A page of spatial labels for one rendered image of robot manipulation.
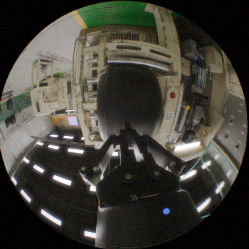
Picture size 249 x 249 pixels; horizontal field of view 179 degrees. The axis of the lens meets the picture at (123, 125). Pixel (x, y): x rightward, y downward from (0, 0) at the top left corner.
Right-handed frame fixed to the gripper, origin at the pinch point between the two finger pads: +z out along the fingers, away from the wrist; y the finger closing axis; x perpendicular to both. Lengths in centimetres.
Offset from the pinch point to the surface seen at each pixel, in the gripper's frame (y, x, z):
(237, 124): 66, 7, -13
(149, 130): 10.9, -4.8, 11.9
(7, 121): -521, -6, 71
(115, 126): -3.5, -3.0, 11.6
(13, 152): -1097, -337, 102
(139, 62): 7.1, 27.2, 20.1
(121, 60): -1.3, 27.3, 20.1
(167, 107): 31.6, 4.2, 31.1
